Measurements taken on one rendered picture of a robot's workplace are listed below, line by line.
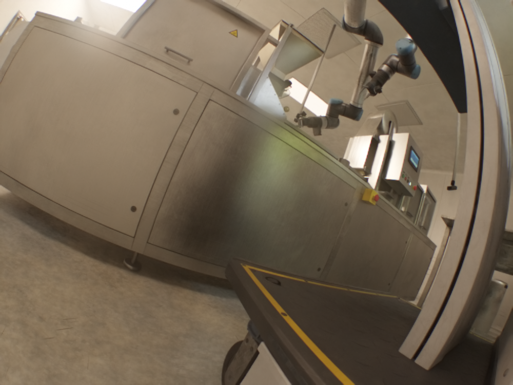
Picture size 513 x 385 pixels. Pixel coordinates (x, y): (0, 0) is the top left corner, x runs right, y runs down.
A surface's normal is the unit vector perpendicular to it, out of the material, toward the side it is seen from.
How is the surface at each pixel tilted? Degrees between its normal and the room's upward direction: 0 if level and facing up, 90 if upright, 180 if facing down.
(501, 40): 180
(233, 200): 90
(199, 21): 90
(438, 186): 90
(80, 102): 90
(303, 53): 114
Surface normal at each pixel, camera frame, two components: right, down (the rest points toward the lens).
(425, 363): -0.85, -0.39
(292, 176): 0.41, 0.12
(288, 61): 0.22, 0.48
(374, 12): -0.39, 0.92
